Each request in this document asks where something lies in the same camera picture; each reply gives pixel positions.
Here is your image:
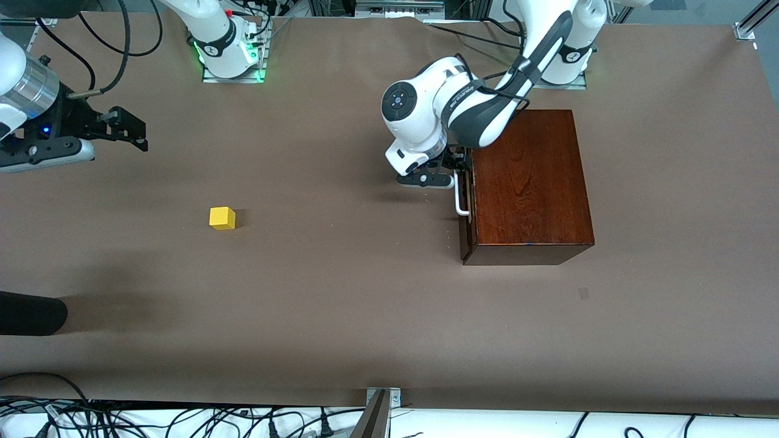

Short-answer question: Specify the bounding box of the dark brown wooden cabinet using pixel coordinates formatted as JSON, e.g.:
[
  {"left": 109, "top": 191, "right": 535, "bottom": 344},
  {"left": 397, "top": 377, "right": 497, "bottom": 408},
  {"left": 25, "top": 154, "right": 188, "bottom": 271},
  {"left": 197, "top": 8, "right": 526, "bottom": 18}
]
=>
[{"left": 459, "top": 109, "right": 595, "bottom": 266}]

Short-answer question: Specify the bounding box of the black rounded object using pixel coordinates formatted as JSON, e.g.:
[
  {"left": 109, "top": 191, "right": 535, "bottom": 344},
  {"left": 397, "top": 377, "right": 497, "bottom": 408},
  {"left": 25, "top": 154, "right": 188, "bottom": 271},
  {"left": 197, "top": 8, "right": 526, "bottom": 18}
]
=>
[{"left": 0, "top": 291, "right": 68, "bottom": 336}]

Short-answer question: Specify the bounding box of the light wood drawer white handle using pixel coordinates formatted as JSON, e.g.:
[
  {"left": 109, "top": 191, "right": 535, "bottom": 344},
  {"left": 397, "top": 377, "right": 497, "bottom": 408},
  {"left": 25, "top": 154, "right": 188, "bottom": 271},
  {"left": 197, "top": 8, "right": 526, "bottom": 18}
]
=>
[{"left": 455, "top": 153, "right": 477, "bottom": 261}]

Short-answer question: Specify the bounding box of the small metal bracket plate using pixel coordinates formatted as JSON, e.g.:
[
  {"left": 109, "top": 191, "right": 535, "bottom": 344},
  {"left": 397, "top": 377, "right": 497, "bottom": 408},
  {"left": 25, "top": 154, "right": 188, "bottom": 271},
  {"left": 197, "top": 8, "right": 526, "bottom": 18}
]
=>
[{"left": 365, "top": 388, "right": 402, "bottom": 408}]

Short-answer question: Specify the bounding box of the grey equipment box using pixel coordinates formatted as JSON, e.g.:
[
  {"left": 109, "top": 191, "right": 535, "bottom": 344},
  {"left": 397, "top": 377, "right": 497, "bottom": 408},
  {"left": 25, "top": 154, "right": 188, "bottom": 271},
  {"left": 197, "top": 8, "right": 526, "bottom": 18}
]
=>
[{"left": 355, "top": 0, "right": 446, "bottom": 18}]

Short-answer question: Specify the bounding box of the aluminium corner profile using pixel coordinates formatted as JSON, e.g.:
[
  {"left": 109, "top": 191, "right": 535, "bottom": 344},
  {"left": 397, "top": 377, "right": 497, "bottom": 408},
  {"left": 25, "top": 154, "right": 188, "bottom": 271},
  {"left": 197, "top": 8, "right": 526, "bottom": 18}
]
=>
[
  {"left": 26, "top": 17, "right": 59, "bottom": 55},
  {"left": 733, "top": 0, "right": 779, "bottom": 42}
]

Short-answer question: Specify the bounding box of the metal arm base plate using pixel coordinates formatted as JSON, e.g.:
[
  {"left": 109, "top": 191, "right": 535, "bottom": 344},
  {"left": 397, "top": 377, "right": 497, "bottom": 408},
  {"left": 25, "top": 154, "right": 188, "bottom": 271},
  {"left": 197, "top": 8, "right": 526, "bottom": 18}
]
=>
[
  {"left": 202, "top": 17, "right": 270, "bottom": 84},
  {"left": 539, "top": 72, "right": 589, "bottom": 91}
]

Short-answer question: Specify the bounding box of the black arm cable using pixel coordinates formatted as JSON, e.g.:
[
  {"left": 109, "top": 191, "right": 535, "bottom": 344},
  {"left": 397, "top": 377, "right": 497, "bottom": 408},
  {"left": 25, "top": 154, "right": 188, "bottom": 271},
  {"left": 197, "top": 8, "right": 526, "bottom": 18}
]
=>
[
  {"left": 463, "top": 54, "right": 531, "bottom": 116},
  {"left": 66, "top": 0, "right": 132, "bottom": 100},
  {"left": 78, "top": 0, "right": 164, "bottom": 58},
  {"left": 35, "top": 18, "right": 97, "bottom": 92}
]

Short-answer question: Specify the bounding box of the paper table cover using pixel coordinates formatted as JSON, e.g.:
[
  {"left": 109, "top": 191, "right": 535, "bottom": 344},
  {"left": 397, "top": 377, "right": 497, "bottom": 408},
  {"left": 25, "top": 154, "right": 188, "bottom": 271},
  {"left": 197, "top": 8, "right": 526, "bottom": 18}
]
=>
[{"left": 0, "top": 11, "right": 779, "bottom": 415}]

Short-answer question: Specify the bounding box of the dark metal bar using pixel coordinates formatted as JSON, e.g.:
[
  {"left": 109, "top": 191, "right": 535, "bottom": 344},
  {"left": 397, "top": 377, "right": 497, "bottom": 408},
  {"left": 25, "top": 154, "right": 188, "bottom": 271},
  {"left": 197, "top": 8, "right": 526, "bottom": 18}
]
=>
[{"left": 350, "top": 389, "right": 390, "bottom": 438}]

